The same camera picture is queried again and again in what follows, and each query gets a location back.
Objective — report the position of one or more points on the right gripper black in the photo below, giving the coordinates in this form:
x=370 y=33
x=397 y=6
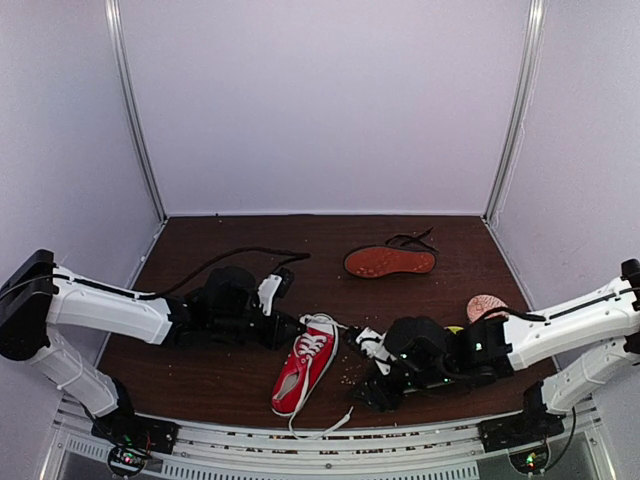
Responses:
x=380 y=397

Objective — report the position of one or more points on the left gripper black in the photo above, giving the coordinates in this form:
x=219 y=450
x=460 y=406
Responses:
x=276 y=337

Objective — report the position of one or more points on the red canvas sneaker white laces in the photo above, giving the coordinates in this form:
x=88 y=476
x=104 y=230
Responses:
x=308 y=360

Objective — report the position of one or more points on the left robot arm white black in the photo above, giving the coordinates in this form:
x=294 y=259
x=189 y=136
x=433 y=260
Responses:
x=42 y=296

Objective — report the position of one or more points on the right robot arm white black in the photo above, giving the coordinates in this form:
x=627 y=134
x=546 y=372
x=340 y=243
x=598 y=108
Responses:
x=416 y=353

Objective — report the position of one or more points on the red patterned bowl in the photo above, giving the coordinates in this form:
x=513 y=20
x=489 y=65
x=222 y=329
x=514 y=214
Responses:
x=478 y=305

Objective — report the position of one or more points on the upturned shoe orange sole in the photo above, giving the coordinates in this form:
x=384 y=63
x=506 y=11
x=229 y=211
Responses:
x=400 y=254

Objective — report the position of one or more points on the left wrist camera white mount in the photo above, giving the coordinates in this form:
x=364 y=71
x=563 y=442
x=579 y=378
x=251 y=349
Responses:
x=274 y=286

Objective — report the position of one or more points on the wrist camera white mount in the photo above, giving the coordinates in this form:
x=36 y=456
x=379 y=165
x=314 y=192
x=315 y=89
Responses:
x=370 y=344
x=274 y=286

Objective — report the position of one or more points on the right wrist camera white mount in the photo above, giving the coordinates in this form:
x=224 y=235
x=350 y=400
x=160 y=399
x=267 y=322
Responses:
x=370 y=344

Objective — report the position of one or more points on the front aluminium rail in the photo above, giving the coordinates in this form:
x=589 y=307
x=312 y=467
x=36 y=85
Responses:
x=444 y=450

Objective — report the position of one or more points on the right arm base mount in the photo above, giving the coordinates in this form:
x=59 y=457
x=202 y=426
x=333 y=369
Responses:
x=524 y=434

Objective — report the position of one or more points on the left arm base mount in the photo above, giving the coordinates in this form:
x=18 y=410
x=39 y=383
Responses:
x=145 y=435

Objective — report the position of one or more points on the right aluminium frame post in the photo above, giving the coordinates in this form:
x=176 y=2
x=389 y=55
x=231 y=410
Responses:
x=522 y=97

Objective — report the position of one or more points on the aluminium frame post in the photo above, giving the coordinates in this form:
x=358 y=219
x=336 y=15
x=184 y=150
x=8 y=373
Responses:
x=116 y=33
x=522 y=97

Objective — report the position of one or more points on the left aluminium frame post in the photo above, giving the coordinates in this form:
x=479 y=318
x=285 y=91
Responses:
x=116 y=33

